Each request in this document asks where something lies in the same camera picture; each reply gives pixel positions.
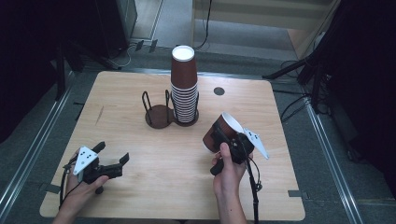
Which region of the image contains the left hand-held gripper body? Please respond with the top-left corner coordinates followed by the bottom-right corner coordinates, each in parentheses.
top-left (73, 146), bottom-right (124, 195)

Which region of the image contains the aluminium floor rail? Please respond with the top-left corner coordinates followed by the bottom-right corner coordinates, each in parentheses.
top-left (304, 102), bottom-right (365, 224)
top-left (0, 72), bottom-right (76, 216)

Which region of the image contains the brown paper cup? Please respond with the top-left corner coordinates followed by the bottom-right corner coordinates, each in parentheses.
top-left (202, 111), bottom-right (246, 154)

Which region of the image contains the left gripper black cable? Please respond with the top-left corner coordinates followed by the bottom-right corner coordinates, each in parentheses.
top-left (58, 158), bottom-right (78, 210)

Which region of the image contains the dark curtain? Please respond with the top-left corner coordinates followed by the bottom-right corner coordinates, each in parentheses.
top-left (323, 0), bottom-right (396, 200)
top-left (0, 0), bottom-right (97, 144)

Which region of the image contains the black floor cable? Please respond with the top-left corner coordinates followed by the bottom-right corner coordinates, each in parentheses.
top-left (279, 92), bottom-right (312, 123)

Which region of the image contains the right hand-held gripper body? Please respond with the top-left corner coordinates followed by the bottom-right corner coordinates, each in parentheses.
top-left (209, 127), bottom-right (270, 177)

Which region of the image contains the black cabinet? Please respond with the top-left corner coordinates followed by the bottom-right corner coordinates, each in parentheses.
top-left (92, 0), bottom-right (138, 59)

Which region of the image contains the stack of brown cups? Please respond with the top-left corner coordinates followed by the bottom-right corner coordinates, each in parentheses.
top-left (170, 45), bottom-right (200, 124)

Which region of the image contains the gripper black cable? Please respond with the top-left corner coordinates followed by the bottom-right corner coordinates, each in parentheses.
top-left (58, 158), bottom-right (78, 210)
top-left (245, 155), bottom-right (263, 224)

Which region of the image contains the white floor cable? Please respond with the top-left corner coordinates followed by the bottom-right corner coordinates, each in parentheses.
top-left (106, 43), bottom-right (138, 69)

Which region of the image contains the person's left hand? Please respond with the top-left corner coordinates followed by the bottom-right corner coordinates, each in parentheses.
top-left (64, 148), bottom-right (109, 209)

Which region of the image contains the person's right hand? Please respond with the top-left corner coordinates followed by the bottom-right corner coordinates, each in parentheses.
top-left (212, 142), bottom-right (254, 197)

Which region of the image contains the black hanging cable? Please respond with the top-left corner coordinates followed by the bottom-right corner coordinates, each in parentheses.
top-left (194, 0), bottom-right (213, 50)

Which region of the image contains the black wire cup holder rack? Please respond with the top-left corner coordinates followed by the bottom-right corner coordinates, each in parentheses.
top-left (141, 89), bottom-right (201, 130)

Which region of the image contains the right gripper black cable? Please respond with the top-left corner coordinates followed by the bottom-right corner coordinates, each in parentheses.
top-left (245, 155), bottom-right (263, 224)

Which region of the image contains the black tape strip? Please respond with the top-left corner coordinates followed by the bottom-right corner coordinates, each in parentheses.
top-left (38, 182), bottom-right (62, 194)
top-left (288, 189), bottom-right (310, 200)

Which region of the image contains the black metal stand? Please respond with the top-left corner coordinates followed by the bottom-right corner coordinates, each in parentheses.
top-left (262, 0), bottom-right (344, 115)

